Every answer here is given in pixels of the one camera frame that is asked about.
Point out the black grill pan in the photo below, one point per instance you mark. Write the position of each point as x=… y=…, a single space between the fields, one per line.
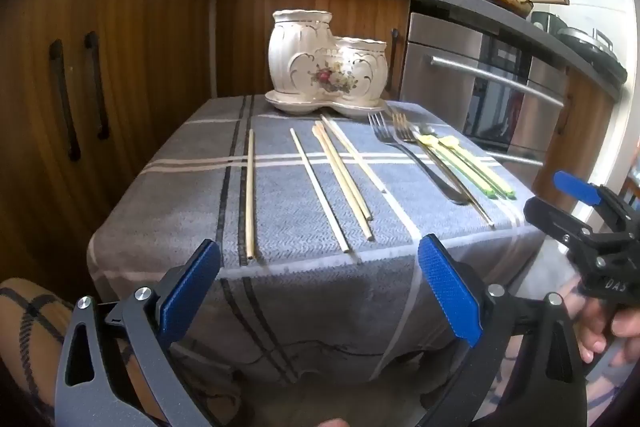
x=585 y=42

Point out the grey striped tablecloth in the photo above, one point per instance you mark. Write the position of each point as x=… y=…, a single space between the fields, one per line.
x=300 y=302

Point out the wide wooden cabinet door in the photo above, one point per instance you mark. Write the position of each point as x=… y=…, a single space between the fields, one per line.
x=150 y=82

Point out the gold fork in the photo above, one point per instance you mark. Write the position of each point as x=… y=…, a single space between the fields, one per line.
x=450 y=177

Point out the person's right hand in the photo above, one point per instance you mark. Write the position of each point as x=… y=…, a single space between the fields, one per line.
x=595 y=332

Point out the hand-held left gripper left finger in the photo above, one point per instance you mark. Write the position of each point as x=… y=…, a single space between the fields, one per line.
x=192 y=292

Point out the person's plaid pants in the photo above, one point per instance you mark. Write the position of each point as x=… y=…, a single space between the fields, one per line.
x=30 y=327

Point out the silver fork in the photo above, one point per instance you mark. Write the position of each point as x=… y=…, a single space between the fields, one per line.
x=425 y=167

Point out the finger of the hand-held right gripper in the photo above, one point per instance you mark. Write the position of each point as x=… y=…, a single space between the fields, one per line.
x=575 y=184
x=550 y=218

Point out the light wooden chopstick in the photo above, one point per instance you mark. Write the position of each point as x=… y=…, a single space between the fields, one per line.
x=320 y=192
x=250 y=197
x=347 y=174
x=345 y=187
x=355 y=154

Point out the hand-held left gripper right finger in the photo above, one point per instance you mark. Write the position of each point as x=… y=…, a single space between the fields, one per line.
x=450 y=297

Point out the white floral ceramic utensil holder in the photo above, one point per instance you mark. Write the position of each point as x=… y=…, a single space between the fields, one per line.
x=300 y=52

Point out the white ceramic tray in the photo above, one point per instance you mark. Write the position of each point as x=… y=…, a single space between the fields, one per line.
x=300 y=106

